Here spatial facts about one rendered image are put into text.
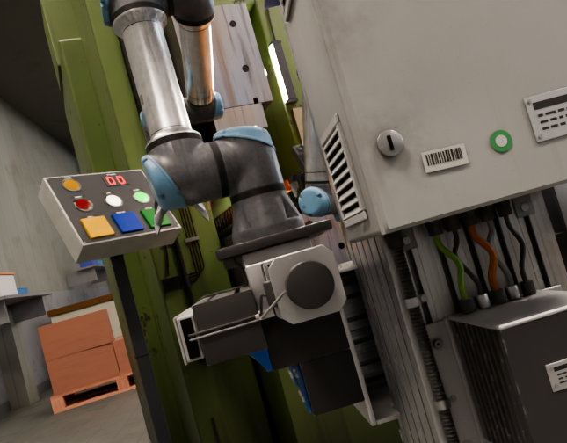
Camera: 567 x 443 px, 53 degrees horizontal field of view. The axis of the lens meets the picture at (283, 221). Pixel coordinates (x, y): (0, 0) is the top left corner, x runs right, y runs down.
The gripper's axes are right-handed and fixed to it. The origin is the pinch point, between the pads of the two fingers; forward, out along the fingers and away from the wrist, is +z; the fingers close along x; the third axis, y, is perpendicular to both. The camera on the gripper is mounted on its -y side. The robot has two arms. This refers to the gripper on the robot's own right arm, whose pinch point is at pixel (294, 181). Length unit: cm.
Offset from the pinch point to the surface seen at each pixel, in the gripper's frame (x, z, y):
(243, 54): 6, 27, -56
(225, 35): 1, 27, -64
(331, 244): 16.5, 21.8, 22.6
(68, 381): -100, 415, 72
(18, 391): -158, 553, 76
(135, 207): -49, 13, -5
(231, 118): -5.2, 27.4, -32.4
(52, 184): -71, 10, -18
